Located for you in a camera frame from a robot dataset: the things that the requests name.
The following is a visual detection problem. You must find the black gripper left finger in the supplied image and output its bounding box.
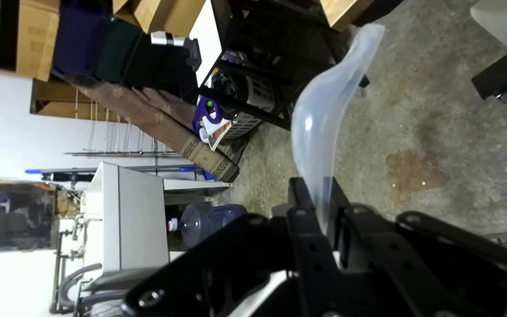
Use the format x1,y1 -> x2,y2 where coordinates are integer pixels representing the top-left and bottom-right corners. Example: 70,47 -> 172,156
119,174 -> 341,317

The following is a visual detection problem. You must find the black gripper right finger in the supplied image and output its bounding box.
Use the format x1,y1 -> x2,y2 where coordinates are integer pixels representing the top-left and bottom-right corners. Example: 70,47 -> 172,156
328,177 -> 507,317

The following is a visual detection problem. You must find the blue water jug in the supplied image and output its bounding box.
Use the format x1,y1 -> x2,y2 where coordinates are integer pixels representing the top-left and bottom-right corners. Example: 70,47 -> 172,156
177,200 -> 249,250

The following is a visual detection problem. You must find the blue white bag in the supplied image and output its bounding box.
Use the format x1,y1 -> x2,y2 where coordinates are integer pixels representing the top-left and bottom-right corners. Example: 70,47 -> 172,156
191,95 -> 235,153

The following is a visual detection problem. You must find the black electric motor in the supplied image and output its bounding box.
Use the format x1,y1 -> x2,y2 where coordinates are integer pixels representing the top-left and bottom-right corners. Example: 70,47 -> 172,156
207,59 -> 293,130

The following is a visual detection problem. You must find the large cardboard sheet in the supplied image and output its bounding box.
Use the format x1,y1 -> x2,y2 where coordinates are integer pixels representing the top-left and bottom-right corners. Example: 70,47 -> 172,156
110,0 -> 209,38

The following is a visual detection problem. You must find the dark blue storage bin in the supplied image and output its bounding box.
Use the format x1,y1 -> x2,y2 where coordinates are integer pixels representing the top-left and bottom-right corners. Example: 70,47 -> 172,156
50,0 -> 115,79

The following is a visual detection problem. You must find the cardboard box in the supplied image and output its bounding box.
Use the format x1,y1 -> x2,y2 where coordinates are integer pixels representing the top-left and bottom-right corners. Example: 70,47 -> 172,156
11,0 -> 63,82

